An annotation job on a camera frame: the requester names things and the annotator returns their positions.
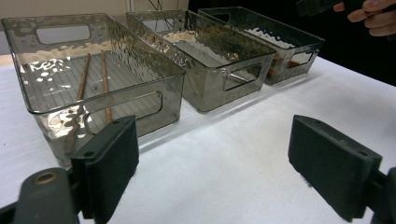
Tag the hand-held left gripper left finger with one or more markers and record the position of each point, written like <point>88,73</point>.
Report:
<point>112,168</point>

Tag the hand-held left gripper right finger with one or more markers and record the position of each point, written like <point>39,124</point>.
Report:
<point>330,165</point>

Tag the smoky clear plastic bin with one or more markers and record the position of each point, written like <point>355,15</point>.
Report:
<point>274,34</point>
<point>62,77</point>
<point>199,53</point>

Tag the brown wooden chopstick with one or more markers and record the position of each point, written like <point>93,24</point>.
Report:
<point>105,77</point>
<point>83,77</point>

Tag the silver metal spoon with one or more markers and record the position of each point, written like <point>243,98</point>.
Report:
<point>239,77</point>

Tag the white table sheet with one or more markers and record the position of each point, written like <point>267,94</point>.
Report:
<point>233,149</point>

